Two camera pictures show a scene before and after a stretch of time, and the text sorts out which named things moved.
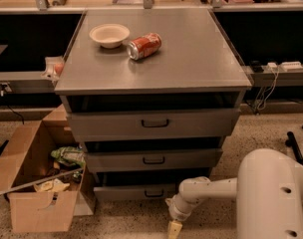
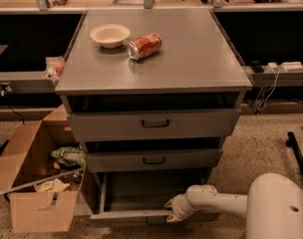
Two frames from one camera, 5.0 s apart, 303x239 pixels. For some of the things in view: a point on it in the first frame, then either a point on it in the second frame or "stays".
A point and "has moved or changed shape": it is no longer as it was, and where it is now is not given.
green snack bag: x=70 y=154 stays
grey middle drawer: x=153 y=159 stays
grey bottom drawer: x=156 y=185 has moved or changed shape
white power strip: x=292 y=65 stays
